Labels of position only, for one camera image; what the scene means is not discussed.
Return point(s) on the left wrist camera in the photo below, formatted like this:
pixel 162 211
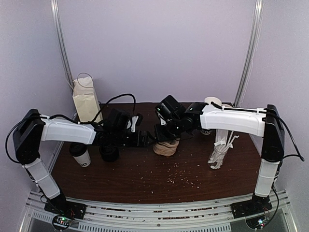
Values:
pixel 133 122

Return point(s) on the stack of white paper cups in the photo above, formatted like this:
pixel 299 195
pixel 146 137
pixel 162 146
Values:
pixel 209 122

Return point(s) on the white paper takeout bag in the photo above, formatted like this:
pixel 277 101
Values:
pixel 84 97

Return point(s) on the black plastic cup lid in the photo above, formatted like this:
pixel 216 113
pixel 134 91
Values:
pixel 77 149

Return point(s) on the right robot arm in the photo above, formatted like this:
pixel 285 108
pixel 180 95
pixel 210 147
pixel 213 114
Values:
pixel 227 122

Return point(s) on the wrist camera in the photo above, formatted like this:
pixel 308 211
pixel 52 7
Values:
pixel 162 113
pixel 133 122

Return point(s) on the single white paper cup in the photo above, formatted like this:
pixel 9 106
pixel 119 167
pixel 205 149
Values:
pixel 82 159

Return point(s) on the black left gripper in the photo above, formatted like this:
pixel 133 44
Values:
pixel 142 142

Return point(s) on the glass of white wrapped straws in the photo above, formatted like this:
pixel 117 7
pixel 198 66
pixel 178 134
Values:
pixel 223 142

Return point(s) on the stack of cardboard cup carriers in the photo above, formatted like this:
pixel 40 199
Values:
pixel 167 148

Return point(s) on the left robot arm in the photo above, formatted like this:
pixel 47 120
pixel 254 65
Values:
pixel 118 130

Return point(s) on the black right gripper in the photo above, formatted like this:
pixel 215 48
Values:
pixel 161 133

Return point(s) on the stack of black cup lids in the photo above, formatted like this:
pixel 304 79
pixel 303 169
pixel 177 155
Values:
pixel 109 153

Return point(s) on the ceramic mug with tree print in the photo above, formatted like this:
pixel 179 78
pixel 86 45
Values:
pixel 228 106

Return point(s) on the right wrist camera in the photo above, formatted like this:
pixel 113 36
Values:
pixel 162 113

